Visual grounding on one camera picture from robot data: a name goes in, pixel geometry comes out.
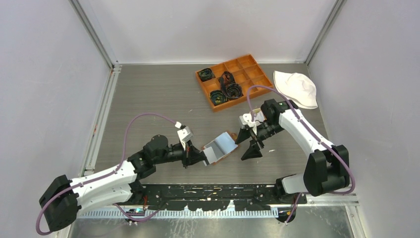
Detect purple cable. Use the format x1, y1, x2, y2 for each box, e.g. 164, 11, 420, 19
35, 113, 183, 236
247, 85, 356, 225

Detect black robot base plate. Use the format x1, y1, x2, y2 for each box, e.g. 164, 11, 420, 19
120, 184, 307, 222

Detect orange wooden divider tray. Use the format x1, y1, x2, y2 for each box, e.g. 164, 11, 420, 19
195, 54, 273, 112

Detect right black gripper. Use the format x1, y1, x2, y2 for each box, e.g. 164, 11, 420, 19
234, 120, 285, 161

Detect beige oval card tray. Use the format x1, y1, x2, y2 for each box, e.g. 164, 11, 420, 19
253, 109, 266, 122

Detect rolled dark belt bottom-left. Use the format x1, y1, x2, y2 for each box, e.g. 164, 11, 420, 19
209, 90, 228, 106

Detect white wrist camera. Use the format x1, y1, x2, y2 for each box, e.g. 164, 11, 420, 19
239, 113, 257, 129
175, 121, 193, 143

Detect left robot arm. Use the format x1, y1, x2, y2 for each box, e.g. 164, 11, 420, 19
36, 135, 207, 235

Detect aluminium frame rail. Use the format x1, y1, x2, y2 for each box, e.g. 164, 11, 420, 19
61, 185, 360, 208

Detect rolled dark belt top-left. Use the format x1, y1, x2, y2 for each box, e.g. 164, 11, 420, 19
198, 68, 215, 82

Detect brown leather card holder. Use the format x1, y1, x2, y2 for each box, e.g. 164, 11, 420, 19
203, 131, 239, 166

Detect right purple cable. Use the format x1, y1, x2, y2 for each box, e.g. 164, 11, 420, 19
247, 85, 356, 225

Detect rolled dark belt centre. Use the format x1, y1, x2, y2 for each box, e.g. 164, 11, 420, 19
218, 71, 243, 100

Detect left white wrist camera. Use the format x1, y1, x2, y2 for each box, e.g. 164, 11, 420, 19
175, 121, 193, 143

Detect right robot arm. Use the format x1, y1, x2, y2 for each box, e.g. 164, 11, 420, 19
235, 99, 351, 204

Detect white bucket hat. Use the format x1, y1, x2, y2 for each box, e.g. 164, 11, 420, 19
273, 71, 318, 109

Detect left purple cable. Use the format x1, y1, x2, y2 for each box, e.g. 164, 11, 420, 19
35, 113, 183, 236

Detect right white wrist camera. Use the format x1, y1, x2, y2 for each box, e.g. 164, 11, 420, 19
239, 113, 257, 129

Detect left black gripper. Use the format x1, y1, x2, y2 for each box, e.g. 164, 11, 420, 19
154, 140, 207, 169

